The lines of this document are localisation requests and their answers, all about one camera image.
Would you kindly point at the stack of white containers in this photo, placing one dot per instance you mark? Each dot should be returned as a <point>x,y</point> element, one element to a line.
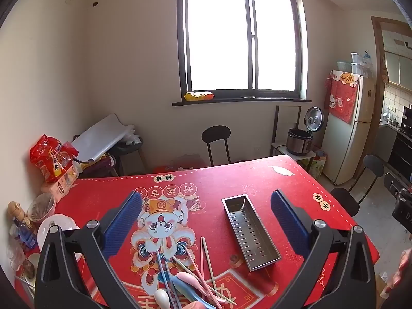
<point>355,64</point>

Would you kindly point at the small round dish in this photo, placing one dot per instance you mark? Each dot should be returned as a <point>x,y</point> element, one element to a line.
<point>247,96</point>

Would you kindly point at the pink chopstick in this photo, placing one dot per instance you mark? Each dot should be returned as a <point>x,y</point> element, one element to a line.
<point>196,265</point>

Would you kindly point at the beige chopstick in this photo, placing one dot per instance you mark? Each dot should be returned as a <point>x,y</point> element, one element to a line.
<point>209,264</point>
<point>202,257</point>

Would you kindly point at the grey rolled foam sheet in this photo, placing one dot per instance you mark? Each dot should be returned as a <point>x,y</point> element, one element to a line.
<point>99,136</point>

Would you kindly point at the clear plastic tub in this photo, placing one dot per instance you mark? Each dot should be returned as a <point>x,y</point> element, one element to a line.
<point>343,67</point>

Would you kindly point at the dark framed window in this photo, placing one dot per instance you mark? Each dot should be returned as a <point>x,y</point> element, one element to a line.
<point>219,38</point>

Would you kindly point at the colourful paper bag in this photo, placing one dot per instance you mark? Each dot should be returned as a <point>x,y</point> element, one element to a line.
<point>318,165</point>

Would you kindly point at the floral mug with gold rim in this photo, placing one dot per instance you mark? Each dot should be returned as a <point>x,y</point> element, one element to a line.
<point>29,268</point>

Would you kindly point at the black kitchen oven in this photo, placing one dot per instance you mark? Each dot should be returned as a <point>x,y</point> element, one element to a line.
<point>400,148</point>

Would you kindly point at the blue bottle with brown cap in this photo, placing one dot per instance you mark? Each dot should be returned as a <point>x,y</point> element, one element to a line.
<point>25,236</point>

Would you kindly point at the silver black rice cooker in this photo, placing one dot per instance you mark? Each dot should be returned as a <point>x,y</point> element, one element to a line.
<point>299,141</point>

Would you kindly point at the red snack bag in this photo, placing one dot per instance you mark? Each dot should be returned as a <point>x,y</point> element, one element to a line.
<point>48,161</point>

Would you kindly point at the stainless steel utensil tray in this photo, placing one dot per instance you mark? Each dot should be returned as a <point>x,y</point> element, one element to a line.
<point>254,241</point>

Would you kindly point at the black metal frame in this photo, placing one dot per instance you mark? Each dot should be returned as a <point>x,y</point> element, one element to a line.
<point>276,125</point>

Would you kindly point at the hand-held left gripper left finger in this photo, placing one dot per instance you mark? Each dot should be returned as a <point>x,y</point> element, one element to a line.
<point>124,225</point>

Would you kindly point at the small white side table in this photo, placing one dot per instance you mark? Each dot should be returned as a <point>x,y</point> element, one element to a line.
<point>279,149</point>

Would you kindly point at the purple cloth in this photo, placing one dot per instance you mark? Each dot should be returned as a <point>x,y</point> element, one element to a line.
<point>96,167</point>

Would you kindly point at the red printed fridge cloth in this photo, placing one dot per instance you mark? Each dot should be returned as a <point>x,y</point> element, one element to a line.
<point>342,99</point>

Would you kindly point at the black round-back chair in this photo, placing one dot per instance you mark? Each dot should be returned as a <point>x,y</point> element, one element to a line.
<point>346,199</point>
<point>216,134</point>

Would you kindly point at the beige refrigerator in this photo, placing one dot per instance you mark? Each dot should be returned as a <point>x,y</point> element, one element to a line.
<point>350,148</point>

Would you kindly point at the clear drinking glass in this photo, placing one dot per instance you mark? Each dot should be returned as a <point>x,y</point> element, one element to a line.
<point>13,259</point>

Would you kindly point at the wooden door frame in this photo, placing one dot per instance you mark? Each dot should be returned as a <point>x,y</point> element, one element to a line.
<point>376,70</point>

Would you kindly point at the white plastic bag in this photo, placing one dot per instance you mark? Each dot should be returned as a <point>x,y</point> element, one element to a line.
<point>133,140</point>

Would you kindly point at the yellow red plastic bag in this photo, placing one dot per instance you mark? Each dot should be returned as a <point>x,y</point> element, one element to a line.
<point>198,96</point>

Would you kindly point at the blue chopstick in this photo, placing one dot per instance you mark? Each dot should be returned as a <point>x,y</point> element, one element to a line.
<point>168,280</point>
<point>162,273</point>

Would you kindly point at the red printed table mat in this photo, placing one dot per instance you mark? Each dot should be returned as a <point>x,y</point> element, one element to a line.
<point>225,180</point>

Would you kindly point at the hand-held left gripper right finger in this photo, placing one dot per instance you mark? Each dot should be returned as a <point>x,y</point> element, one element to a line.
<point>289,222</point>

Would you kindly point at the glass cup with brown residue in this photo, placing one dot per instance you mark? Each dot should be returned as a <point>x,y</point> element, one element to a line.
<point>41,206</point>

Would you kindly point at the blue spoon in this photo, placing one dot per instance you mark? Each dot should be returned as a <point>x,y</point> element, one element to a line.
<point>185,291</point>

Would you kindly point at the pink tissue pack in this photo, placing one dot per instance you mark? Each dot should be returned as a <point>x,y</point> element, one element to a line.
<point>59,188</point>

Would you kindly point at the white spoon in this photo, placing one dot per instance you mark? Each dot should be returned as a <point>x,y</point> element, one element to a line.
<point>162,297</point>

